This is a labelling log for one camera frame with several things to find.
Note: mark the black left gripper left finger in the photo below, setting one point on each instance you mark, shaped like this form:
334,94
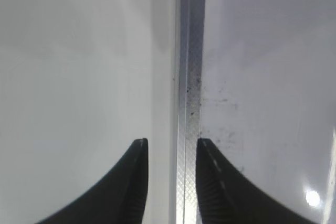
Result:
118,197

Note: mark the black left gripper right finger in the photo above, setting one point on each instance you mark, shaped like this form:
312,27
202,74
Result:
225,195

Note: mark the white aluminium-framed whiteboard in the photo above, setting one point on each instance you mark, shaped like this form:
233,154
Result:
257,77

